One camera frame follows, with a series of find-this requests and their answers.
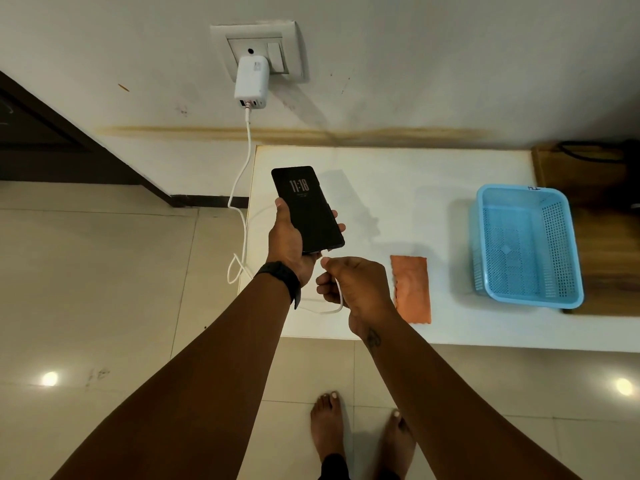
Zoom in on brown wooden table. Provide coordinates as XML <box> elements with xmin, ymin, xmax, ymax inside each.
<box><xmin>531</xmin><ymin>144</ymin><xmax>640</xmax><ymax>316</ymax></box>

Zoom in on white wall socket plate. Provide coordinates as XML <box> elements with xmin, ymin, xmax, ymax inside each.
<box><xmin>210</xmin><ymin>21</ymin><xmax>306</xmax><ymax>84</ymax></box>

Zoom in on black skirting board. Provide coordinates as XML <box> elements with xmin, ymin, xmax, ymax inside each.
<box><xmin>170</xmin><ymin>195</ymin><xmax>249</xmax><ymax>209</ymax></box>

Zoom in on person's left hand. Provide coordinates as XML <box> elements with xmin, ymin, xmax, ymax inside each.
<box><xmin>266</xmin><ymin>197</ymin><xmax>347</xmax><ymax>289</ymax></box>

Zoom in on black wrist watch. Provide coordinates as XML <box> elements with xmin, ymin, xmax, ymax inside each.
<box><xmin>255</xmin><ymin>261</ymin><xmax>302</xmax><ymax>310</ymax></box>

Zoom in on orange cloth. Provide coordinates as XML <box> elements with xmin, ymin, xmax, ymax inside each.
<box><xmin>390</xmin><ymin>255</ymin><xmax>432</xmax><ymax>325</ymax></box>

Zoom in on person's left forearm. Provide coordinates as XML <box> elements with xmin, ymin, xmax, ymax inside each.
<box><xmin>50</xmin><ymin>273</ymin><xmax>296</xmax><ymax>480</ymax></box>

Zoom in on black smartphone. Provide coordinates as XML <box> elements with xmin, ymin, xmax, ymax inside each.
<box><xmin>271</xmin><ymin>166</ymin><xmax>347</xmax><ymax>254</ymax></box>

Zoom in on white rocker switch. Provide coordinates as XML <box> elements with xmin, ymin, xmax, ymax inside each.
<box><xmin>267</xmin><ymin>42</ymin><xmax>287</xmax><ymax>74</ymax></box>

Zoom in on white charging cable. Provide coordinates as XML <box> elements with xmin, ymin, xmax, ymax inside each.
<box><xmin>226</xmin><ymin>106</ymin><xmax>346</xmax><ymax>315</ymax></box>

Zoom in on person's right forearm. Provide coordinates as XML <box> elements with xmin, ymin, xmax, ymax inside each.
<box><xmin>348</xmin><ymin>309</ymin><xmax>583</xmax><ymax>480</ymax></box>

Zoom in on person's black trousers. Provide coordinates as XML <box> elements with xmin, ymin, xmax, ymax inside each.
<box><xmin>318</xmin><ymin>453</ymin><xmax>401</xmax><ymax>480</ymax></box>

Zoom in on person's left foot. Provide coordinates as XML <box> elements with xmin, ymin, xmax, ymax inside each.
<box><xmin>310</xmin><ymin>392</ymin><xmax>347</xmax><ymax>463</ymax></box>

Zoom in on blue plastic basket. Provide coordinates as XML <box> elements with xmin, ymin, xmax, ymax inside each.
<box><xmin>470</xmin><ymin>184</ymin><xmax>585</xmax><ymax>310</ymax></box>

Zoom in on person's right hand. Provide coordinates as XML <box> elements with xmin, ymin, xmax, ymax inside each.
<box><xmin>316</xmin><ymin>256</ymin><xmax>401</xmax><ymax>340</ymax></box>

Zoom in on dark wooden door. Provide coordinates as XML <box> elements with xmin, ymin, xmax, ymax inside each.
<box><xmin>0</xmin><ymin>70</ymin><xmax>173</xmax><ymax>208</ymax></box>

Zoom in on white charger adapter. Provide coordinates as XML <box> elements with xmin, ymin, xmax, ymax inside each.
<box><xmin>233</xmin><ymin>55</ymin><xmax>271</xmax><ymax>109</ymax></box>

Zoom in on person's foot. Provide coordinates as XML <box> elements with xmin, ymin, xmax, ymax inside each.
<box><xmin>310</xmin><ymin>392</ymin><xmax>347</xmax><ymax>463</ymax></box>
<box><xmin>380</xmin><ymin>409</ymin><xmax>417</xmax><ymax>480</ymax></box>

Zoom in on person's right foot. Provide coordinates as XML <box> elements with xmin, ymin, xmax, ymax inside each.
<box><xmin>380</xmin><ymin>409</ymin><xmax>417</xmax><ymax>480</ymax></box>

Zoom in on black cable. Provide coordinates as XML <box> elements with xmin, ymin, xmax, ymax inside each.
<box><xmin>556</xmin><ymin>140</ymin><xmax>640</xmax><ymax>164</ymax></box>

